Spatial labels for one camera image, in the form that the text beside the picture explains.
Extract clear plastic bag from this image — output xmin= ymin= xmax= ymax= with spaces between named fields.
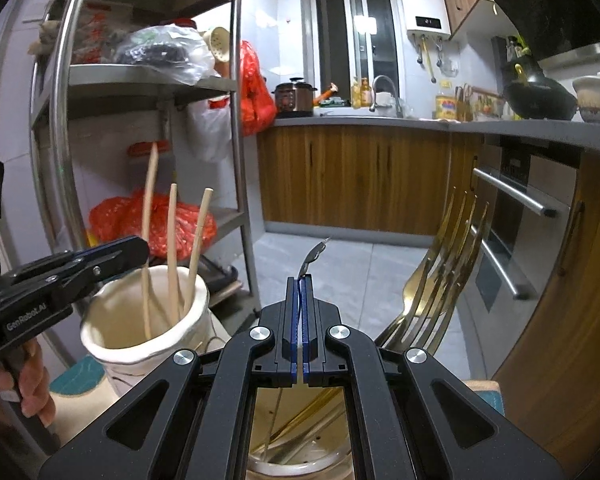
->
xmin=107 ymin=24 xmax=217 ymax=87

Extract seasoning bottle rack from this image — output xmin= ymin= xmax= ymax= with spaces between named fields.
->
xmin=454 ymin=85 xmax=507 ymax=122

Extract hanging white plastic bag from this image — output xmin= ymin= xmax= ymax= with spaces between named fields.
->
xmin=185 ymin=99 xmax=234 ymax=164

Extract amber bottles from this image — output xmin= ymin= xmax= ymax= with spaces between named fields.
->
xmin=350 ymin=77 xmax=372 ymax=109

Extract printed teal and peach tablecloth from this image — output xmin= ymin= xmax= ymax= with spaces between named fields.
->
xmin=49 ymin=354 xmax=507 ymax=447

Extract black wok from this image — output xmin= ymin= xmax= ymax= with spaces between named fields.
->
xmin=501 ymin=61 xmax=579 ymax=122

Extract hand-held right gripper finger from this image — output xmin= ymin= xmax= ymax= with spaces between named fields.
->
xmin=300 ymin=276 xmax=567 ymax=480
xmin=37 ymin=276 xmax=301 ymax=480

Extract wooden base cabinet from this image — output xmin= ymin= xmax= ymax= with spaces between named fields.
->
xmin=256 ymin=124 xmax=600 ymax=461

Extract crumpled red plastic bag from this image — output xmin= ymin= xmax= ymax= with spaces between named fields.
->
xmin=88 ymin=189 xmax=219 ymax=262

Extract hanging red plastic bag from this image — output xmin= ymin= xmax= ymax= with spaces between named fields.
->
xmin=236 ymin=40 xmax=279 ymax=137

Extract floral ceramic double utensil holder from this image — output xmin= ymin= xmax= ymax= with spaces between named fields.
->
xmin=80 ymin=264 xmax=356 ymax=480

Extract beige slotted ladle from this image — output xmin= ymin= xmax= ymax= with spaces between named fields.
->
xmin=202 ymin=26 xmax=232 ymax=77

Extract red lidded plastic container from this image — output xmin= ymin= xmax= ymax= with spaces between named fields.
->
xmin=126 ymin=141 xmax=172 ymax=197

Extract person's left hand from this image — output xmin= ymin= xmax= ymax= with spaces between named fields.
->
xmin=0 ymin=340 xmax=57 ymax=429

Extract stainless steel shelf rack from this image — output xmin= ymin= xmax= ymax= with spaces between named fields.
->
xmin=27 ymin=0 xmax=262 ymax=322

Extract yellow cooking oil bottle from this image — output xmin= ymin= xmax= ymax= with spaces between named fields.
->
xmin=434 ymin=92 xmax=459 ymax=122

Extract wooden chopstick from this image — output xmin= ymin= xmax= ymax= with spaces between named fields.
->
xmin=141 ymin=142 xmax=160 ymax=339
xmin=182 ymin=187 xmax=215 ymax=312
xmin=167 ymin=183 xmax=182 ymax=327

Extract black range hood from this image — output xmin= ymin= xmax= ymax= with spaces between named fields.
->
xmin=471 ymin=0 xmax=600 ymax=62

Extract white ceramic pot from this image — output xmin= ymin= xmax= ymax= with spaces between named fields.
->
xmin=572 ymin=73 xmax=600 ymax=126

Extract kitchen window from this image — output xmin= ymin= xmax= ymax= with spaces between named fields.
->
xmin=308 ymin=0 xmax=407 ymax=112

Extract white water heater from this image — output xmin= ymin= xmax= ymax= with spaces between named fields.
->
xmin=397 ymin=0 xmax=457 ymax=42

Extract built-in steel oven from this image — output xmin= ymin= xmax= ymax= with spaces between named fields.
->
xmin=466 ymin=135 xmax=582 ymax=377

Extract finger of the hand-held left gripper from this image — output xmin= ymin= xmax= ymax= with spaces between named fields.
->
xmin=55 ymin=236 xmax=151 ymax=272
xmin=72 ymin=255 xmax=150 ymax=311

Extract chrome kitchen faucet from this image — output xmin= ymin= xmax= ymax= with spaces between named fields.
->
xmin=369 ymin=74 xmax=404 ymax=117

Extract gold fork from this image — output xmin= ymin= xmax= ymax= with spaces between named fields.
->
xmin=375 ymin=187 xmax=491 ymax=361

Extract dark red rice cooker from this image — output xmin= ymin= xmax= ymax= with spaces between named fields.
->
xmin=272 ymin=77 xmax=317 ymax=114

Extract dark flat tray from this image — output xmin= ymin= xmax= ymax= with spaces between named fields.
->
xmin=199 ymin=255 xmax=244 ymax=302

